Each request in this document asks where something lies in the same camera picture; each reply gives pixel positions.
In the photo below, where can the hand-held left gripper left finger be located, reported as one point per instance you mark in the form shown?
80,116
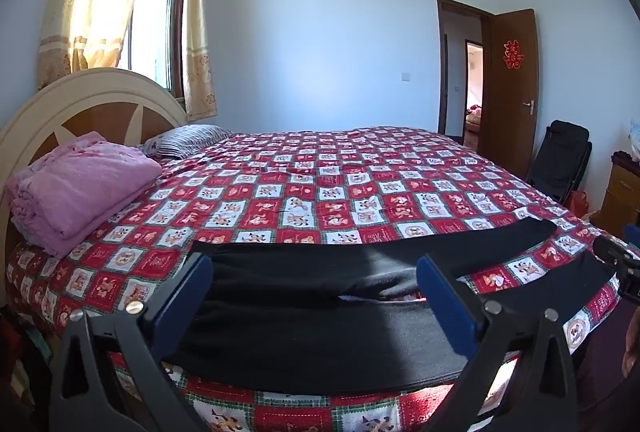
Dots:
182,307

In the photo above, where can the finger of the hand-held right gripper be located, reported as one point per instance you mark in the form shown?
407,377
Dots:
622,264

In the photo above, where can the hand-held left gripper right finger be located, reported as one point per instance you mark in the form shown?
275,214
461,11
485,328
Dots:
445,307

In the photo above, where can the black pants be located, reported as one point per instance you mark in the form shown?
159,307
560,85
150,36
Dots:
300,317

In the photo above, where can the wooden cabinet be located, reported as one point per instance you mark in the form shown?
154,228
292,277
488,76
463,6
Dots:
620,197

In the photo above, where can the small red bag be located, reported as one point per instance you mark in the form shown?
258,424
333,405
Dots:
578,203

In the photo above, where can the person's dark purple clothing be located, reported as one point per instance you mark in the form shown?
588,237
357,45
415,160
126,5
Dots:
600,362

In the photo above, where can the black folding chair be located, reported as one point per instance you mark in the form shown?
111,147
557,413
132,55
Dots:
560,156

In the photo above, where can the white and blue plastic bag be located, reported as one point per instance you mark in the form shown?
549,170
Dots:
634,139

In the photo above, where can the folded pink blanket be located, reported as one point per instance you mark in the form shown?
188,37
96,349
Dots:
75,192

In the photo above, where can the red printed checkered bedspread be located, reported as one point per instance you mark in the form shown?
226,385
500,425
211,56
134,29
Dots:
300,192

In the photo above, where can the white floral pillow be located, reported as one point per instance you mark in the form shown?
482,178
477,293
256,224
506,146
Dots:
151,145

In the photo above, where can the brown wooden door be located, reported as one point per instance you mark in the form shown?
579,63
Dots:
515,136

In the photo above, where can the striped pillow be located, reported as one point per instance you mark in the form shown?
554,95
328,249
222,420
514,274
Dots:
192,139

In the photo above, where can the colourful clothes heap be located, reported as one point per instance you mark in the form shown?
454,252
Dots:
25,377

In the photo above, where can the cream and wood headboard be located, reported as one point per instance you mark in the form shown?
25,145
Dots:
100,86

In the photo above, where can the red paper door decoration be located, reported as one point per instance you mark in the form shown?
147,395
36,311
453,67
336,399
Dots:
512,54

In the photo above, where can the window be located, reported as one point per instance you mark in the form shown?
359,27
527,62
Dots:
160,21

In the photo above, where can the brown door frame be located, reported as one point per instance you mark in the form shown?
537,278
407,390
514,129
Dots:
441,61

